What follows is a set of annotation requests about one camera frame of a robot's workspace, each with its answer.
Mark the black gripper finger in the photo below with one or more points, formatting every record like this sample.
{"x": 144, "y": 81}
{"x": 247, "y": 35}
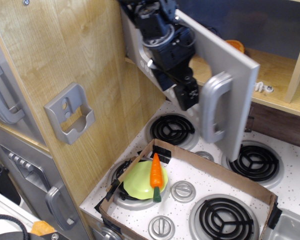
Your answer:
{"x": 187, "y": 93}
{"x": 163, "y": 79}

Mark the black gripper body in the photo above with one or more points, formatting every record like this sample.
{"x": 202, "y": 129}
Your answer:
{"x": 172, "y": 53}

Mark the grey toy microwave door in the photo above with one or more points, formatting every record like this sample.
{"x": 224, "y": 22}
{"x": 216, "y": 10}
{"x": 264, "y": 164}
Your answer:
{"x": 225, "y": 78}

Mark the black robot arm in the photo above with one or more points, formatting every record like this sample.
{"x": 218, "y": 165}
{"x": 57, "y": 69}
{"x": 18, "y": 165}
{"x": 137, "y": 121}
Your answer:
{"x": 152, "y": 17}

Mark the back left stove burner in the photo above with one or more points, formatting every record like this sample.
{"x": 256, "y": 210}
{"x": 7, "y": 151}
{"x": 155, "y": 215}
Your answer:
{"x": 174, "y": 129}

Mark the grey small centre stove knob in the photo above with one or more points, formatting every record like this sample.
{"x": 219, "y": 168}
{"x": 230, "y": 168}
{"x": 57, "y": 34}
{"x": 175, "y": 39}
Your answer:
{"x": 206, "y": 155}

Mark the orange half toy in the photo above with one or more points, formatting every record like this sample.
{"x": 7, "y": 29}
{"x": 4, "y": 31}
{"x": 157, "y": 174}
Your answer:
{"x": 236, "y": 44}

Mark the white plastic door latch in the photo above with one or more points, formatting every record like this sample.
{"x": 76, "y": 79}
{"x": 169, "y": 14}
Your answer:
{"x": 261, "y": 87}

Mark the orange toy carrot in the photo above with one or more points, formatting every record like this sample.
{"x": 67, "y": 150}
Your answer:
{"x": 156, "y": 178}

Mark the back right stove burner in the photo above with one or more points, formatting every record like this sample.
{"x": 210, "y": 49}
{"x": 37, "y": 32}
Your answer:
{"x": 257, "y": 162}

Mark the grey middle stove knob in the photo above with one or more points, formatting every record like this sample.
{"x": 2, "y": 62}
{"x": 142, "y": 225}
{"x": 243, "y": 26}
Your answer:
{"x": 183, "y": 191}

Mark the light green plate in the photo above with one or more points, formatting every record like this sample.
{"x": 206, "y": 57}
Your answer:
{"x": 137, "y": 181}

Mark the front right stove burner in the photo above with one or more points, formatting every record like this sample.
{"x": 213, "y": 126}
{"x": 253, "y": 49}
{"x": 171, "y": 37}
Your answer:
{"x": 222, "y": 217}

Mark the grey front stove knob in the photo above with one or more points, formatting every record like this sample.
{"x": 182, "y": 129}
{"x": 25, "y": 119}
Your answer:
{"x": 161, "y": 228}

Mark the brown cardboard barrier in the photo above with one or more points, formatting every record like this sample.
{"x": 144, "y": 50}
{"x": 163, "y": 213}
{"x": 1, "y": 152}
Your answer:
{"x": 207, "y": 177}

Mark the grey ice dispenser panel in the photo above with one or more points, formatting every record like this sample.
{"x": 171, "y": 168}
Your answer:
{"x": 30, "y": 172}

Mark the silver sink basin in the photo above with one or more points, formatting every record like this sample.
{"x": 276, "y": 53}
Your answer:
{"x": 287, "y": 228}

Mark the yellow chip bag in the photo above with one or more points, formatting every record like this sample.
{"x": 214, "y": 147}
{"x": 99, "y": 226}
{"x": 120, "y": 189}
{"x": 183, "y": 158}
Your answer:
{"x": 41, "y": 228}

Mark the grey wall phone holder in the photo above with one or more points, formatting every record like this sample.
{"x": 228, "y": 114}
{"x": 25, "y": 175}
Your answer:
{"x": 63, "y": 106}

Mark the grey fridge lower handle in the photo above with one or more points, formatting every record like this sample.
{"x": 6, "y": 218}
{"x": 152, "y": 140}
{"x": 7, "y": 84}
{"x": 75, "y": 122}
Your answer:
{"x": 51, "y": 199}

